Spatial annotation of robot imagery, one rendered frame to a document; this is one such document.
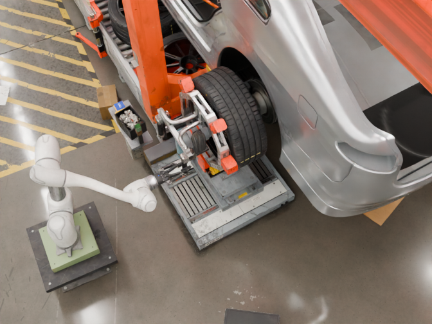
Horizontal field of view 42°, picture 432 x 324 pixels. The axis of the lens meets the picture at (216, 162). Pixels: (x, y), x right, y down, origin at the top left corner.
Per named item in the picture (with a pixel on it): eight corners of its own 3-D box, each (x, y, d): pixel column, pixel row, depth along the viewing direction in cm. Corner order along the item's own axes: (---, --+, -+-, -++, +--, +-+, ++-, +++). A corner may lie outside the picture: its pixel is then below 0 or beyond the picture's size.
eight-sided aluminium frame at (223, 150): (229, 179, 376) (229, 133, 330) (220, 184, 375) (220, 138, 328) (190, 122, 401) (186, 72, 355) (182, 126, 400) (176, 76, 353)
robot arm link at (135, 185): (146, 188, 354) (153, 197, 343) (124, 198, 350) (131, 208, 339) (141, 173, 348) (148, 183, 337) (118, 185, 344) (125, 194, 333)
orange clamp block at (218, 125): (224, 128, 340) (228, 128, 332) (212, 134, 339) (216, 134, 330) (218, 118, 340) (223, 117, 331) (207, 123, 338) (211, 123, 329)
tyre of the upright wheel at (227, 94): (213, 46, 366) (220, 116, 417) (180, 60, 360) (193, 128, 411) (267, 106, 327) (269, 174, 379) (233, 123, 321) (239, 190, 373)
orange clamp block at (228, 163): (231, 159, 357) (238, 170, 352) (220, 165, 355) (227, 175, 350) (231, 153, 351) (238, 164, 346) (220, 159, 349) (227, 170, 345)
